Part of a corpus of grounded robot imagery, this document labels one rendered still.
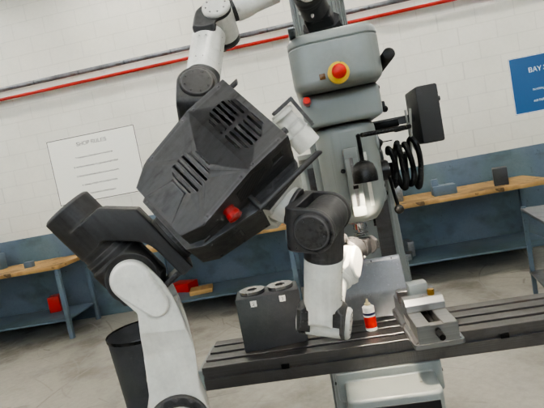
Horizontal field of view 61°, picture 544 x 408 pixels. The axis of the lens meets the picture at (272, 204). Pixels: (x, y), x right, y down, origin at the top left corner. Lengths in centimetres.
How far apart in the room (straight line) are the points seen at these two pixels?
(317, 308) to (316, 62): 68
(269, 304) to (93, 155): 504
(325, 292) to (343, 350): 54
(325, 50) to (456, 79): 474
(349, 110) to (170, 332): 82
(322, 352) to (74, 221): 90
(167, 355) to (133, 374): 213
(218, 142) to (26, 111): 603
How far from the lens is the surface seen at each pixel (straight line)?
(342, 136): 148
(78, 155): 653
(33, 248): 697
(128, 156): 624
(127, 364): 322
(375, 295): 196
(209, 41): 129
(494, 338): 166
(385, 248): 199
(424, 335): 149
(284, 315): 164
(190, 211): 93
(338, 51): 138
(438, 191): 530
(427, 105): 182
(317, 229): 95
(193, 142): 96
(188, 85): 114
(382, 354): 160
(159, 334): 107
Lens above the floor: 154
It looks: 5 degrees down
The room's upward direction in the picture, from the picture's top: 11 degrees counter-clockwise
